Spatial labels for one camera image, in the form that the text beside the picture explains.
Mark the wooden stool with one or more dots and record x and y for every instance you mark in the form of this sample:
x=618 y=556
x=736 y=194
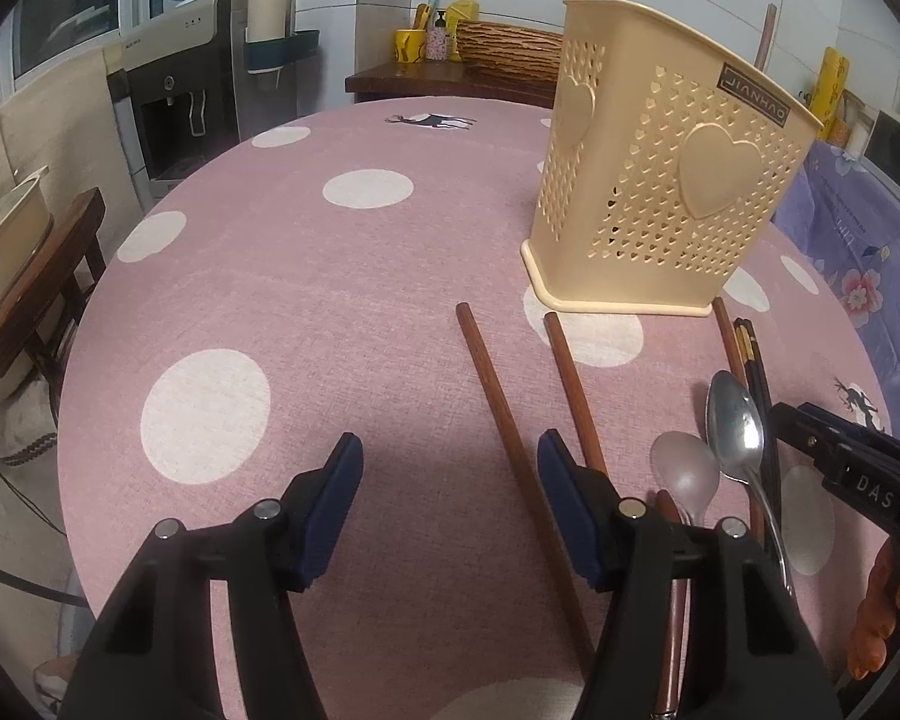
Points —
x=52 y=270

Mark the blue toothbrush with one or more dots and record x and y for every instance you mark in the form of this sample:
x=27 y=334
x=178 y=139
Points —
x=433 y=4

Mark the small pink pump bottle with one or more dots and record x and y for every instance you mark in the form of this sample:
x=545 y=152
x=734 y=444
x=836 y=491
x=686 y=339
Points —
x=436 y=41

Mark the grey water dispenser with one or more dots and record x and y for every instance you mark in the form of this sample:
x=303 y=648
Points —
x=187 y=52

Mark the matte grey metal spoon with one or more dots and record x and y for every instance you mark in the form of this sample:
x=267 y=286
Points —
x=682 y=465

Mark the dark chopstick with patterned end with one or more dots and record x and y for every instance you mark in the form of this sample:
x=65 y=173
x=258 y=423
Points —
x=742 y=349
x=755 y=360

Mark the beige perforated plastic utensil holder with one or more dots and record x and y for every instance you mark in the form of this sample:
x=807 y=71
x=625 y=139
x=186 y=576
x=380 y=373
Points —
x=645 y=202

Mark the yellow packet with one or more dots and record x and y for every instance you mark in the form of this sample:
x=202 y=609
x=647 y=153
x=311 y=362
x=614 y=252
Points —
x=829 y=90

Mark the purple floral cloth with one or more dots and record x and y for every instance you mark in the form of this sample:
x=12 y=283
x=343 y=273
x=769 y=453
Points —
x=862 y=240

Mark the yellow soap pump bottle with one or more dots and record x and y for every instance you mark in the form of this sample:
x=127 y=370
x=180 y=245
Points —
x=463 y=15

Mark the person's right hand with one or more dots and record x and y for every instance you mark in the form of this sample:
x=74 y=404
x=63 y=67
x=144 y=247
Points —
x=877 y=615

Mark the yellow cup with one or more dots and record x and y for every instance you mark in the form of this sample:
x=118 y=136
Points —
x=410 y=46

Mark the dark wooden cabinet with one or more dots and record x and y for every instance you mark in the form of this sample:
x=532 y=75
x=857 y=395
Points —
x=405 y=79

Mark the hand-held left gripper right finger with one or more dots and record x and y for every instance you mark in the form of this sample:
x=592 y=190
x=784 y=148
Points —
x=562 y=495

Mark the white cloth with zigzag trim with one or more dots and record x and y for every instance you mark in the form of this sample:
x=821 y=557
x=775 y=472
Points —
x=15 y=427

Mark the shiny metal spoon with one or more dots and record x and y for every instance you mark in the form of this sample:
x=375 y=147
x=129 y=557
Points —
x=735 y=427

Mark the paper cup stack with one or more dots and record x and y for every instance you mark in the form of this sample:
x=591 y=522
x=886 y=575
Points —
x=271 y=0

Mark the woven-pattern wash basin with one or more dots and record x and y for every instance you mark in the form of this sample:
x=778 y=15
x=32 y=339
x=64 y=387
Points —
x=510 y=52

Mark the teal cup holder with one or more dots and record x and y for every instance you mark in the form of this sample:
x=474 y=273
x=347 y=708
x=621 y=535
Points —
x=285 y=51

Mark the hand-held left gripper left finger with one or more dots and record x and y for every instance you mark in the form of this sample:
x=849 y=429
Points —
x=337 y=487

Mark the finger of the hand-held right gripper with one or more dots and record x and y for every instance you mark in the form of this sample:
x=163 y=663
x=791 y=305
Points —
x=847 y=421
x=802 y=439

